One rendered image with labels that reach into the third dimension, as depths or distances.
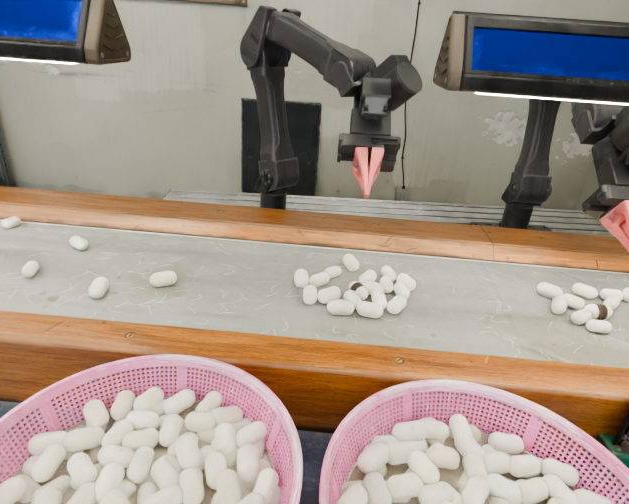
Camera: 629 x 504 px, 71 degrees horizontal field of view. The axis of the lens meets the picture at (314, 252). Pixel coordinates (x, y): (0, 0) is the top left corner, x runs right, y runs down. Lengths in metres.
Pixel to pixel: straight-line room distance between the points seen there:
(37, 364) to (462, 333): 0.51
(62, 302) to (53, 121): 2.35
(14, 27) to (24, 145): 2.53
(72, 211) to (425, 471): 0.75
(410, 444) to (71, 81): 2.68
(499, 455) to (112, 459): 0.35
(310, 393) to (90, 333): 0.26
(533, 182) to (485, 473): 0.79
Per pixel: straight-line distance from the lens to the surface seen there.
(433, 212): 1.26
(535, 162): 1.14
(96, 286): 0.67
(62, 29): 0.56
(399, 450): 0.45
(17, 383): 0.63
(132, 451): 0.46
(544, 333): 0.68
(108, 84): 2.82
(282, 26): 0.96
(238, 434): 0.45
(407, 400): 0.49
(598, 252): 0.95
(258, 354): 0.50
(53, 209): 0.96
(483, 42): 0.51
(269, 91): 1.01
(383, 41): 2.63
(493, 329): 0.66
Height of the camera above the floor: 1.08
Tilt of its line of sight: 26 degrees down
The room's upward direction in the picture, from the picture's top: 4 degrees clockwise
